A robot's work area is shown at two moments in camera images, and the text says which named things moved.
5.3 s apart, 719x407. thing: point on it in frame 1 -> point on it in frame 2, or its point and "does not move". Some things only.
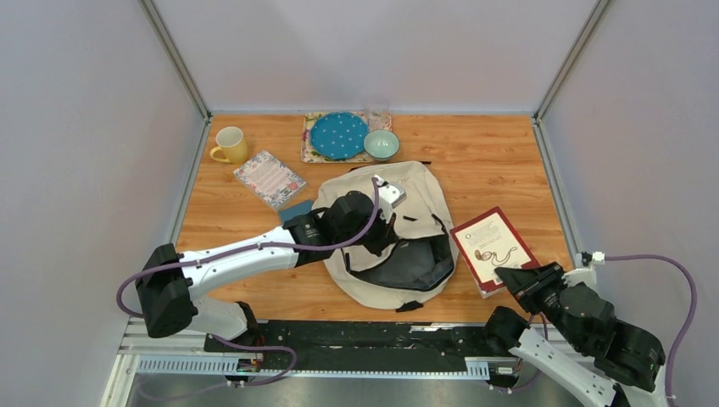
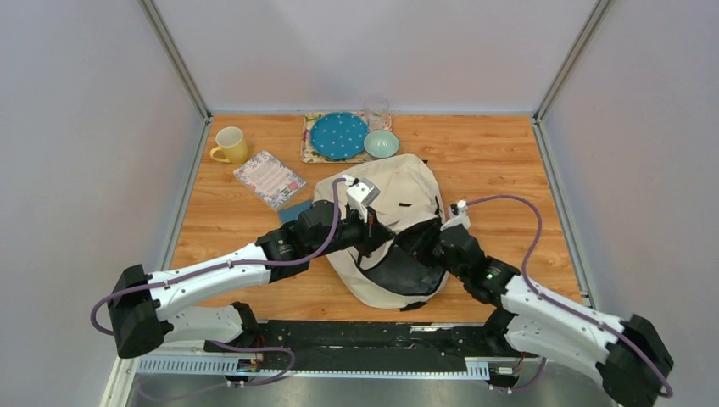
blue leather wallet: [300, 209] does not move
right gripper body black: [541, 295] -> [427, 249]
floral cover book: [270, 180] does not move
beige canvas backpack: [416, 265] does not move
